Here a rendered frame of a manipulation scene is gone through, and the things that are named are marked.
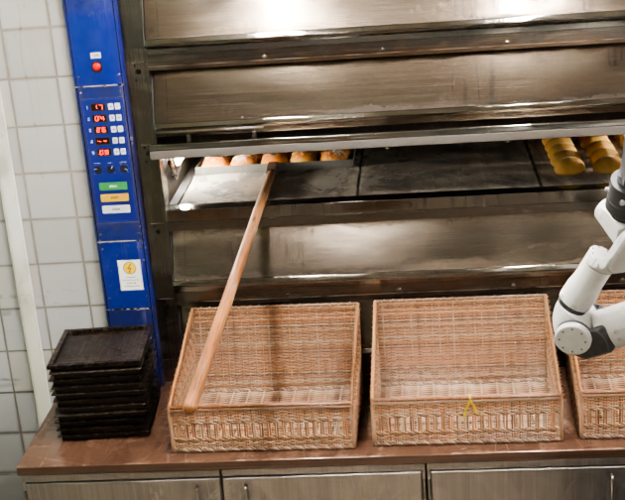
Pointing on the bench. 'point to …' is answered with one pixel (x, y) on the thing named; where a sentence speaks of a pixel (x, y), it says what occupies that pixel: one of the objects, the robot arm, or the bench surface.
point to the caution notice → (130, 275)
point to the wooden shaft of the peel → (226, 302)
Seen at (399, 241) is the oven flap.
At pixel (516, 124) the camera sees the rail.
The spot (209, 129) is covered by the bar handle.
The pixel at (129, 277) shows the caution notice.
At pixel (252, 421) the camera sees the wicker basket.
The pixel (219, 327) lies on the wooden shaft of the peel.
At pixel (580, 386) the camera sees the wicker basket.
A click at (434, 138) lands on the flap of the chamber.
